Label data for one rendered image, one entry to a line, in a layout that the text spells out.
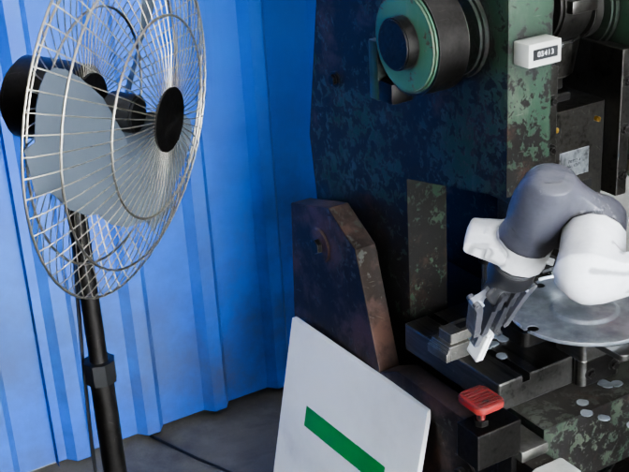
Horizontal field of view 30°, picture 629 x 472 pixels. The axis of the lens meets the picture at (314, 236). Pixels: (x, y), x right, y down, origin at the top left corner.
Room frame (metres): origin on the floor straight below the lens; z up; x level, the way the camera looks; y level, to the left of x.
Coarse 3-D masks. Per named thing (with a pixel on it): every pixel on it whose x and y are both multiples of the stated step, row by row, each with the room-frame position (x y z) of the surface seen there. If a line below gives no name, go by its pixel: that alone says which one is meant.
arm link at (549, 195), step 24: (552, 168) 1.59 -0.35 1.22; (528, 192) 1.56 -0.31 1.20; (552, 192) 1.55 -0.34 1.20; (576, 192) 1.56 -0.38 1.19; (528, 216) 1.56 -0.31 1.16; (552, 216) 1.55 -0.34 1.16; (624, 216) 1.58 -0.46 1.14; (504, 240) 1.60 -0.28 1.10; (528, 240) 1.57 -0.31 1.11; (552, 240) 1.58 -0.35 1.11
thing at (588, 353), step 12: (564, 348) 1.94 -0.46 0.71; (576, 348) 1.92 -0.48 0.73; (588, 348) 1.91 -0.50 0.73; (600, 348) 1.84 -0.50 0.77; (612, 348) 1.82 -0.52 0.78; (624, 348) 1.82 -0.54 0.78; (576, 360) 1.92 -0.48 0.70; (588, 360) 1.91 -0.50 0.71; (600, 360) 1.92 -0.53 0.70; (612, 360) 1.94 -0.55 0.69; (624, 360) 1.79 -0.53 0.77; (576, 372) 1.91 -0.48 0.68; (588, 372) 1.91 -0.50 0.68; (600, 372) 1.92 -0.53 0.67; (612, 372) 1.94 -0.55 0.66; (576, 384) 1.91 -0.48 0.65; (588, 384) 1.91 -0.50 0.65
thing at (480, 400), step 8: (464, 392) 1.73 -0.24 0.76; (472, 392) 1.73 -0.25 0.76; (480, 392) 1.73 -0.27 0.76; (488, 392) 1.73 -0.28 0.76; (464, 400) 1.71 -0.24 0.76; (472, 400) 1.71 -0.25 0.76; (480, 400) 1.71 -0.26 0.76; (488, 400) 1.70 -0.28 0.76; (496, 400) 1.70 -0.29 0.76; (472, 408) 1.69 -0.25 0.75; (480, 408) 1.68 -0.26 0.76; (488, 408) 1.68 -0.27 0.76; (496, 408) 1.69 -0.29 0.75; (480, 416) 1.71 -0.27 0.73
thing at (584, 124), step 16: (560, 96) 2.05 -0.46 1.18; (576, 96) 2.07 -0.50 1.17; (592, 96) 2.07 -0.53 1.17; (560, 112) 1.99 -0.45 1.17; (576, 112) 2.01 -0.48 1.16; (592, 112) 2.03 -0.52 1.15; (560, 128) 1.99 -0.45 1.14; (576, 128) 2.01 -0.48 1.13; (592, 128) 2.03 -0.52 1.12; (560, 144) 1.99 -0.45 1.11; (576, 144) 2.01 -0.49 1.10; (592, 144) 2.03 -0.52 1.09; (560, 160) 1.99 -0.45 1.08; (576, 160) 2.01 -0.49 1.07; (592, 160) 2.03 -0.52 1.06; (592, 176) 2.03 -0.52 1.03
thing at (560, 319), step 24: (552, 288) 2.06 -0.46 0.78; (528, 312) 1.97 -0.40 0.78; (552, 312) 1.96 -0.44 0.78; (576, 312) 1.95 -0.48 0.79; (600, 312) 1.94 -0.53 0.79; (624, 312) 1.95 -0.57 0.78; (552, 336) 1.87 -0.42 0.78; (576, 336) 1.87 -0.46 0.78; (600, 336) 1.86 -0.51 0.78; (624, 336) 1.86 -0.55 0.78
